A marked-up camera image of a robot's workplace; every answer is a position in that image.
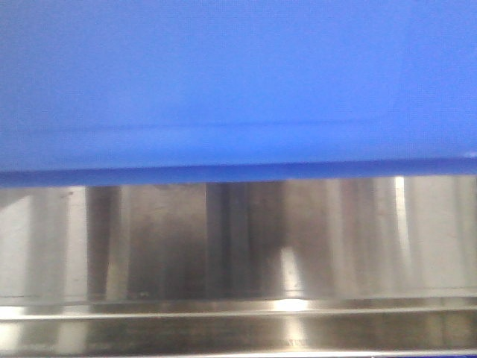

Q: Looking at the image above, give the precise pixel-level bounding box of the stainless steel shelf rail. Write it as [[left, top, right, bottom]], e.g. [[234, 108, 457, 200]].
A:
[[1, 176, 476, 357]]

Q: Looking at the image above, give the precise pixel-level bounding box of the large light blue crate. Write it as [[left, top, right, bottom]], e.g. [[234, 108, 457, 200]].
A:
[[1, 1, 476, 187]]

